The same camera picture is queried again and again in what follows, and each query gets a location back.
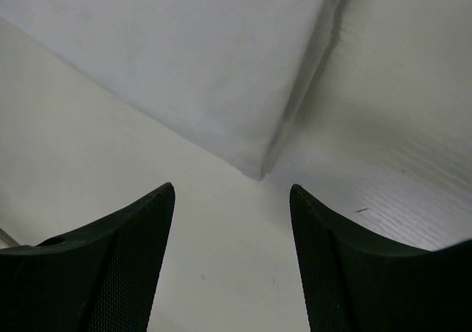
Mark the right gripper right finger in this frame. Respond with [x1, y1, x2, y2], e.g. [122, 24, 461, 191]
[290, 185, 471, 331]

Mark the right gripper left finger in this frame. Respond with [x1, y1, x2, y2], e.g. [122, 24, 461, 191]
[1, 183, 176, 331]

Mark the white skirt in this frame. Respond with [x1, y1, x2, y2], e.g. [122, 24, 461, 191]
[1, 0, 342, 180]

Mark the aluminium table edge rail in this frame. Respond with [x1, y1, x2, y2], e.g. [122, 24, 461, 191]
[0, 229, 19, 248]

